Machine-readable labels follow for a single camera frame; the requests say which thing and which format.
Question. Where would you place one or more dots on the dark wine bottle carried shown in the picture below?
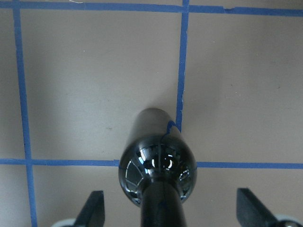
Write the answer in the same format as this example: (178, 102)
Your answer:
(157, 170)

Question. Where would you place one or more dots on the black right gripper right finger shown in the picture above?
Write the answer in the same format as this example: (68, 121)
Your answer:
(251, 212)

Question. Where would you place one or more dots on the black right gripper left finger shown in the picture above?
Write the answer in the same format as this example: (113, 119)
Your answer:
(93, 212)

